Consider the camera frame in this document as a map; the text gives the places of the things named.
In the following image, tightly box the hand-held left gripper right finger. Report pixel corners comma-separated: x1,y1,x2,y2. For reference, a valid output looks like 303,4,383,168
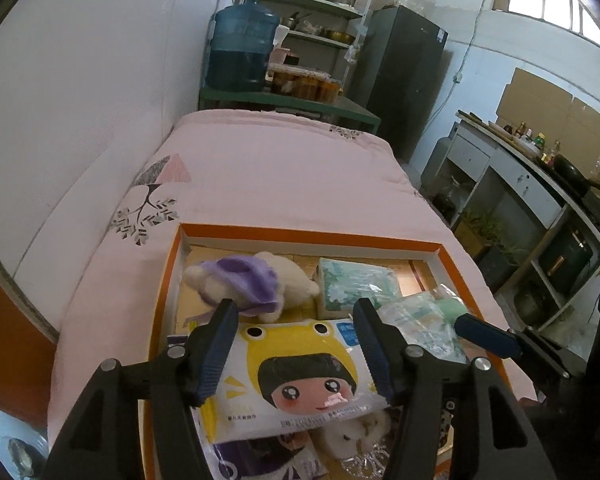
352,298,556,480

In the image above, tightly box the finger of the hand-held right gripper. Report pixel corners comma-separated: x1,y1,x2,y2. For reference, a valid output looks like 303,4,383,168
453,313,573,383

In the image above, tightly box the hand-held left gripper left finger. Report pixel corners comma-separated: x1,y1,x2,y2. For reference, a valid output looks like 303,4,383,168
45,298,241,480

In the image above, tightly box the green item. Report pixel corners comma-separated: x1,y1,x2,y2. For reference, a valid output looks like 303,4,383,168
377,285,471,363

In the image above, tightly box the green print tissue pack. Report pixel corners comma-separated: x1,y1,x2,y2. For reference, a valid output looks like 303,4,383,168
312,257,403,320

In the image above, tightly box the yellow cartoon tissue pack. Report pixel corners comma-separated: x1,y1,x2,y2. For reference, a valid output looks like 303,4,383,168
190,317,396,443

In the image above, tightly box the pink-bow plush bunny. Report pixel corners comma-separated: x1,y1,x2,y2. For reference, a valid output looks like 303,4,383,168
312,407,396,476

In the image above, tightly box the purple dress plush bear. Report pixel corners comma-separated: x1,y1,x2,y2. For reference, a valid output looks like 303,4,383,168
182,251,321,323

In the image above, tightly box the blue white plastic packet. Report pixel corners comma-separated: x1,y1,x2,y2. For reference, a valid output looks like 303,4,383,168
207,430,331,480

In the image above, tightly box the orange cardboard box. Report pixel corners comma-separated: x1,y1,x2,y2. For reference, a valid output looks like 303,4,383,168
137,222,516,480

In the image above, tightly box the plant in dark pot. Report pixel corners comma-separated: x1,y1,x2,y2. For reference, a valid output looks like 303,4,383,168
477,240,523,288

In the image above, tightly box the plant in yellow pot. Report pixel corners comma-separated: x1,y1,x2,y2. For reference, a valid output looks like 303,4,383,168
452,210,503,258

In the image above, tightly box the grey kitchen counter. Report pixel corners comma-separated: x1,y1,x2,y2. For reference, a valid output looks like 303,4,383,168
420,110,600,331

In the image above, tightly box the grey gas cylinder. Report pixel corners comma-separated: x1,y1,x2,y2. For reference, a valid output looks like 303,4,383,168
422,137,453,186

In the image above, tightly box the black wok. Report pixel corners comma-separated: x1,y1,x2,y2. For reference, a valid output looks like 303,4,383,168
552,154,600,192

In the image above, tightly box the row of condiment bottles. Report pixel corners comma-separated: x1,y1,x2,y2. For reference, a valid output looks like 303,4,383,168
500,120,563,166

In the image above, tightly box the brown wooden door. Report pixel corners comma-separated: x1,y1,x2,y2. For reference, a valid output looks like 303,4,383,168
0,260,58,406

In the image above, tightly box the grey electric fan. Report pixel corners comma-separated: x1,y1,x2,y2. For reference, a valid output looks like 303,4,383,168
0,410,48,480

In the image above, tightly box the cardboard sheet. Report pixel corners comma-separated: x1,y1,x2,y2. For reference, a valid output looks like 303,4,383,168
495,67,600,156

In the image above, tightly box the green table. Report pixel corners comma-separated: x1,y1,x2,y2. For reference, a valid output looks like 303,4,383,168
198,85,382,136

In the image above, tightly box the dark refrigerator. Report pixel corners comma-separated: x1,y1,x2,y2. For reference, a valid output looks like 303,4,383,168
347,5,451,163

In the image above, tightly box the row of amber food jars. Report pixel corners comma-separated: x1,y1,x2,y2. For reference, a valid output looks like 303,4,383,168
270,62,342,103

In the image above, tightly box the blue water jug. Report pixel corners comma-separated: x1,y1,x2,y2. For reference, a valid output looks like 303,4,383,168
206,0,281,93

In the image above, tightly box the white metal shelf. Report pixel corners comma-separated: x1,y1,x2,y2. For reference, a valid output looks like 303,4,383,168
240,0,376,96

